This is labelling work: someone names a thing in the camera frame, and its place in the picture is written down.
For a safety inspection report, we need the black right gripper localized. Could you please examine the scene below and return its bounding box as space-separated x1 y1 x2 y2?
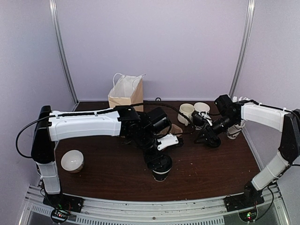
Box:
194 114 239 144

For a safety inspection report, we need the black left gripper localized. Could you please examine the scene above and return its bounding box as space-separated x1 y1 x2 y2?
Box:
135 129 168 172

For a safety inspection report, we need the black plastic cup lid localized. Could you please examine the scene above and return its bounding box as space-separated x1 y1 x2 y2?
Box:
161 155 173 172

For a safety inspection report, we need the stack of black paper cups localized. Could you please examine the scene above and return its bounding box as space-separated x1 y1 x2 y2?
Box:
193 102 211 129

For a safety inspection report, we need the cardboard cup carrier tray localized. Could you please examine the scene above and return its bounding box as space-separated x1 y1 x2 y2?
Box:
160 124 183 137

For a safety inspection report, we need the black paper coffee cup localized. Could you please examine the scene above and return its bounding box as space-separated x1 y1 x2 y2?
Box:
152 164 172 182

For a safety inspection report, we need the brown paper takeout bag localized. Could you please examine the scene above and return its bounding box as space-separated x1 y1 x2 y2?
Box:
108 73 146 108

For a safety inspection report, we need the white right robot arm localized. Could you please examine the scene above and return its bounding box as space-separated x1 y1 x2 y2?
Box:
197 122 281 198

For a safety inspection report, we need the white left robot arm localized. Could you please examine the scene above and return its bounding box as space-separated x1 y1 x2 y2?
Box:
31 105 178 208

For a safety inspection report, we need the stack of black cup lids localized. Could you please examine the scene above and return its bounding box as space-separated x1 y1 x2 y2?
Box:
206 138 221 148

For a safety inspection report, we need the white cup holding straws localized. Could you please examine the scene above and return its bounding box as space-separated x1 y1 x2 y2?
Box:
226 124 245 140

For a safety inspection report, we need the cream ribbed ceramic mug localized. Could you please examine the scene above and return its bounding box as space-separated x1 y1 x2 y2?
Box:
177 103 194 126

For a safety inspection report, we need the wrapped white straws bundle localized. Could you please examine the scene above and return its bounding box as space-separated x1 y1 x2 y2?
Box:
232 96 250 102

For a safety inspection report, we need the white ceramic bowl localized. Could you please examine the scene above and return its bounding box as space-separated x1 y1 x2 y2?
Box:
60 150 84 173

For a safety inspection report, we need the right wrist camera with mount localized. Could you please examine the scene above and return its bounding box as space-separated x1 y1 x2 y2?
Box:
192 111 212 129

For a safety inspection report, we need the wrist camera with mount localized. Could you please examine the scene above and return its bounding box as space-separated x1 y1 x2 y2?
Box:
157 134 184 151
192 111 212 129

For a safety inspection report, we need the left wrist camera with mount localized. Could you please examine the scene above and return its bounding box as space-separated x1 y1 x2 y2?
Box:
157 134 184 151

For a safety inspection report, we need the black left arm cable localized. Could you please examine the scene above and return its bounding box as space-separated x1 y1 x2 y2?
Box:
15 101 200 159

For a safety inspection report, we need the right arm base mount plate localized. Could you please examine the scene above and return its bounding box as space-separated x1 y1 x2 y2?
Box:
224 193 264 212

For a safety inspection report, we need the aluminium front rail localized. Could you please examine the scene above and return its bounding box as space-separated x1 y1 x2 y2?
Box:
16 185 292 225

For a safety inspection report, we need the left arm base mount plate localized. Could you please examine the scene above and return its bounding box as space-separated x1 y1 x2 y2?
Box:
43 194 84 213

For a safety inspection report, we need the right aluminium frame post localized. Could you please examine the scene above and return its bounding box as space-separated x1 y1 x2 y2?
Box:
229 0 255 97

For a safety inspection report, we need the aluminium frame post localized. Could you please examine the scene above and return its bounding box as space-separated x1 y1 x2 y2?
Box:
229 0 255 97
49 0 79 104

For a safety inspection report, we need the left aluminium frame post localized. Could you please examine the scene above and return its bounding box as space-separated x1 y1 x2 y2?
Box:
49 0 79 104

